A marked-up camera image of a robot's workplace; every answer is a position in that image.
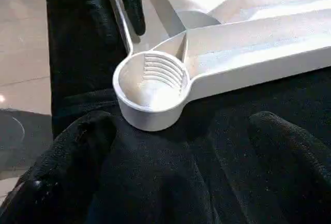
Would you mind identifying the black work mat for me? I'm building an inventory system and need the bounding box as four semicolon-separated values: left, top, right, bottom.
45;0;331;224

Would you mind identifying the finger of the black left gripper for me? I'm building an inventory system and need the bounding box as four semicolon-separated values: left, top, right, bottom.
116;0;146;36

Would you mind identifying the white plastic table top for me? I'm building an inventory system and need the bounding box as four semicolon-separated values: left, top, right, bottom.
102;0;331;132

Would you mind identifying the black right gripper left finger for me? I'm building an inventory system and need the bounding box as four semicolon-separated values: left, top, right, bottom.
0;111;117;224

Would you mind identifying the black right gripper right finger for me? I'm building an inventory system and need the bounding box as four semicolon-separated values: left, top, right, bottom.
247;111;331;224

